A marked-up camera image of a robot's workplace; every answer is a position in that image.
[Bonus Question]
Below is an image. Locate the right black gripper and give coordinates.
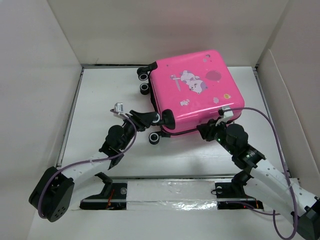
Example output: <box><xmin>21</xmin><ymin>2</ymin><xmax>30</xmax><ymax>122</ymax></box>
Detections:
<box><xmin>195</xmin><ymin>117</ymin><xmax>236</xmax><ymax>155</ymax></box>

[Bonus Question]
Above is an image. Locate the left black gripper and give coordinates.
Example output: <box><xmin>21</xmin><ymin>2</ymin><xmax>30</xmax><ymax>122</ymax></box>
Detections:
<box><xmin>119</xmin><ymin>110</ymin><xmax>155</xmax><ymax>151</ymax></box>

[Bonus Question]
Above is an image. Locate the pink hard-shell suitcase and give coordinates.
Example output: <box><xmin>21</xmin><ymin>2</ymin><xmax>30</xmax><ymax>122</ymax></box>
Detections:
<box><xmin>136</xmin><ymin>49</ymin><xmax>245</xmax><ymax>145</ymax></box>

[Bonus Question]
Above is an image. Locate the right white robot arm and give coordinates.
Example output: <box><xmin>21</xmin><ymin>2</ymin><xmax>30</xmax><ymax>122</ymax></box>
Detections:
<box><xmin>196</xmin><ymin>120</ymin><xmax>320</xmax><ymax>240</ymax></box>

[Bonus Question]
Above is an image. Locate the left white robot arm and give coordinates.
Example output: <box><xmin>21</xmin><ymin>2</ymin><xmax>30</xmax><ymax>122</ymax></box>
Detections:
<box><xmin>28</xmin><ymin>109</ymin><xmax>161</xmax><ymax>223</ymax></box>

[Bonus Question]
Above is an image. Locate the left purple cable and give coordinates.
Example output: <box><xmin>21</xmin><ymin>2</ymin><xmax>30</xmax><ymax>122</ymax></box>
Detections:
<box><xmin>37</xmin><ymin>108</ymin><xmax>138</xmax><ymax>220</ymax></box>

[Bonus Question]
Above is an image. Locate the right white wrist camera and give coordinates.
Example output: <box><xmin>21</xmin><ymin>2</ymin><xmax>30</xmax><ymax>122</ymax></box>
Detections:
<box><xmin>215</xmin><ymin>106</ymin><xmax>234</xmax><ymax>126</ymax></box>

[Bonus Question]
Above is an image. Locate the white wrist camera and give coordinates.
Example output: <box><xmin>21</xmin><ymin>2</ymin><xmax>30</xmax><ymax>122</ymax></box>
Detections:
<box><xmin>215</xmin><ymin>106</ymin><xmax>234</xmax><ymax>126</ymax></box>
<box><xmin>110</xmin><ymin>102</ymin><xmax>124</xmax><ymax>119</ymax></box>

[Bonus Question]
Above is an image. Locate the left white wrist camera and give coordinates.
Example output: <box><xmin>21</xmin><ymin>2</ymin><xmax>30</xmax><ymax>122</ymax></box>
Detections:
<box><xmin>110</xmin><ymin>102</ymin><xmax>124</xmax><ymax>119</ymax></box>

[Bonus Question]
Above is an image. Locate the metal base rail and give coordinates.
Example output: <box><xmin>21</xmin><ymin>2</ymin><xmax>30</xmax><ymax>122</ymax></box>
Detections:
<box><xmin>69</xmin><ymin>176</ymin><xmax>272</xmax><ymax>213</ymax></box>

